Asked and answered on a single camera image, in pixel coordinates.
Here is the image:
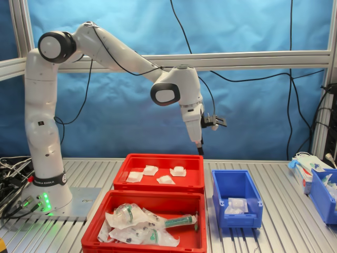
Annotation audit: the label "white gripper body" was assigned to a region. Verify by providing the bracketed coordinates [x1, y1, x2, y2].
[180, 102, 205, 143]

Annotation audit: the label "white bandage pack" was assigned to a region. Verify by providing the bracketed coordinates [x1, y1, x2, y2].
[143, 164, 159, 176]
[125, 171, 143, 183]
[224, 206, 249, 216]
[156, 175, 175, 185]
[169, 166, 187, 177]
[227, 197, 249, 210]

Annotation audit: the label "red crate holding bandages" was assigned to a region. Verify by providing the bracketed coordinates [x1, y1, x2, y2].
[113, 153, 205, 194]

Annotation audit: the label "blue open-front storage bin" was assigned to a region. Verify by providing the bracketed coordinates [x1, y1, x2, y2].
[211, 169, 264, 229]

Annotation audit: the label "red crate holding syringe packs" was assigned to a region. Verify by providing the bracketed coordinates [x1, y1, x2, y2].
[81, 189, 207, 253]

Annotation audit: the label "long horizontal aluminium beam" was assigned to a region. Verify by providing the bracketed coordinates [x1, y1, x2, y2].
[57, 50, 332, 73]

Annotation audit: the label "clear pack with green syringe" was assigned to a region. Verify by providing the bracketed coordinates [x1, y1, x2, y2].
[142, 207, 200, 232]

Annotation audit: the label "blue backdrop sheet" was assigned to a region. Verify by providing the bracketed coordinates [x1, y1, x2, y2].
[0, 0, 332, 160]

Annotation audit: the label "light blue face masks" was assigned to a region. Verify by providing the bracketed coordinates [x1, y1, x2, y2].
[294, 151, 326, 173]

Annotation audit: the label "small clear sealed pack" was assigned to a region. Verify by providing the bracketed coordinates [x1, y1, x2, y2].
[97, 220, 116, 242]

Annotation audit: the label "blue bin holding clear packs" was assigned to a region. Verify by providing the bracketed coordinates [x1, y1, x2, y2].
[308, 168, 337, 225]

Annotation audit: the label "black equipment rack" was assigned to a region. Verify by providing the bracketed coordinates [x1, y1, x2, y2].
[323, 83, 337, 162]

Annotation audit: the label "clear wrapped medical packs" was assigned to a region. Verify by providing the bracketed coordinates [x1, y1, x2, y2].
[319, 172, 337, 201]

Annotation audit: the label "short aluminium side beam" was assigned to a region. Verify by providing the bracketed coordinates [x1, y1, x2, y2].
[0, 58, 27, 81]

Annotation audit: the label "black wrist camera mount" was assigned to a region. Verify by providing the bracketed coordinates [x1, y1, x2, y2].
[201, 112, 227, 132]

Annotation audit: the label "black sagging cable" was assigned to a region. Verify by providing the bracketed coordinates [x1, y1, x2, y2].
[209, 69, 326, 82]

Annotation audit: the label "black camera cable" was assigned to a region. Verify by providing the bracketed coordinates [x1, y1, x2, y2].
[170, 0, 216, 115]

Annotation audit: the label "clear pack with green-ring connector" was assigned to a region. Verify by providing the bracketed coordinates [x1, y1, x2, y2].
[105, 202, 148, 227]
[108, 226, 181, 247]

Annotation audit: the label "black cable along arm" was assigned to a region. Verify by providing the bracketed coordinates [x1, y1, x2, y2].
[53, 23, 165, 147]

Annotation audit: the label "black curved cable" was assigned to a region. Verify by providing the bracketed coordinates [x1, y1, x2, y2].
[289, 76, 314, 159]

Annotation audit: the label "black cable bundle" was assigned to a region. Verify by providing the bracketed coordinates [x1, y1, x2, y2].
[310, 84, 337, 159]

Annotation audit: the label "white cable plug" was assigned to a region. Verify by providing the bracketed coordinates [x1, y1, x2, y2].
[325, 152, 337, 169]

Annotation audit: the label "grey metal base plate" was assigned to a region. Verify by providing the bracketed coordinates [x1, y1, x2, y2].
[5, 186, 103, 222]

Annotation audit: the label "black hanging straight cable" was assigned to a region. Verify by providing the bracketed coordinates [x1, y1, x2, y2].
[286, 0, 294, 160]

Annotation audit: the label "upright aluminium frame post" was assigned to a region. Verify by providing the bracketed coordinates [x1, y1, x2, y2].
[9, 0, 36, 57]
[310, 0, 337, 161]

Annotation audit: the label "tangled black white cables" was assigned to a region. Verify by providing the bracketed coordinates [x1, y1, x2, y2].
[0, 155, 34, 221]

